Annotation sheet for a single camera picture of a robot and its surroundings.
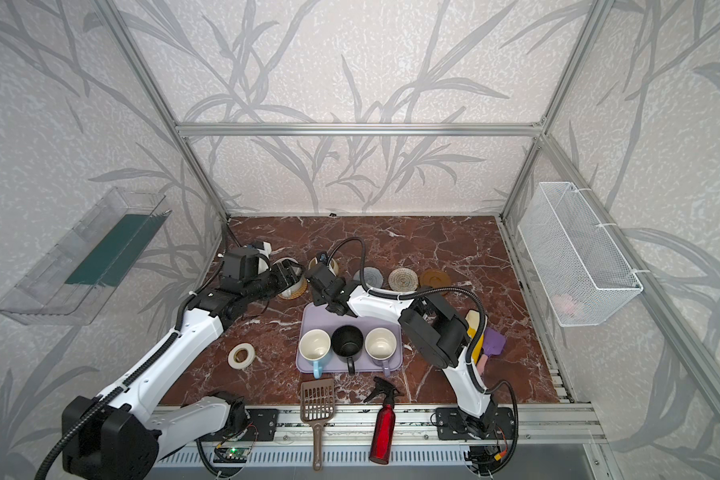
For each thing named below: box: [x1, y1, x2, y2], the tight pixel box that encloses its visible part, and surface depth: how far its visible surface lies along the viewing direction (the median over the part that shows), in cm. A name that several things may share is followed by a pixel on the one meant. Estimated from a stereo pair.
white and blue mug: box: [298, 328, 331, 379], surface depth 81 cm
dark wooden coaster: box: [419, 269, 451, 288], surface depth 104 cm
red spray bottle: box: [363, 376, 400, 465], surface depth 73 cm
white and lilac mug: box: [364, 327, 397, 377], surface depth 82 cm
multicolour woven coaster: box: [388, 267, 419, 292], surface depth 104 cm
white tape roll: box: [228, 342, 256, 370], surface depth 86 cm
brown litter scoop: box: [300, 378, 335, 471], surface depth 79 cm
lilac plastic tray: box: [295, 302, 403, 373], surface depth 84 cm
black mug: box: [331, 325, 364, 376], surface depth 81 cm
